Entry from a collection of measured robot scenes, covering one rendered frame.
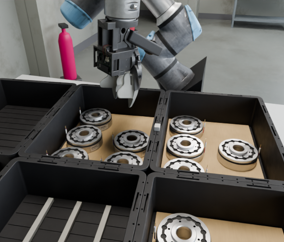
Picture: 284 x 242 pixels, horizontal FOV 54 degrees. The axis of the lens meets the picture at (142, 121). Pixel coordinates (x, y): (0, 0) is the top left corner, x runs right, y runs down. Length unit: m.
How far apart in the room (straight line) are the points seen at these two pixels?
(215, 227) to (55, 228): 0.33
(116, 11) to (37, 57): 2.73
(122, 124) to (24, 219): 0.42
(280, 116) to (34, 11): 2.52
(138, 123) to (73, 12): 0.40
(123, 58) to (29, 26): 2.64
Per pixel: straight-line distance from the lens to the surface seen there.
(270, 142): 0.78
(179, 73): 1.09
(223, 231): 0.64
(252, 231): 0.65
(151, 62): 1.07
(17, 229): 0.67
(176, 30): 1.05
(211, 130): 0.92
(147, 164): 0.60
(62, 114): 0.85
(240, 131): 0.94
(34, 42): 3.26
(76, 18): 0.72
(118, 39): 0.64
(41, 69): 3.34
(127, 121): 0.93
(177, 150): 0.76
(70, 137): 0.83
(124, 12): 0.61
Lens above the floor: 1.32
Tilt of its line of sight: 32 degrees down
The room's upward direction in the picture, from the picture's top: straight up
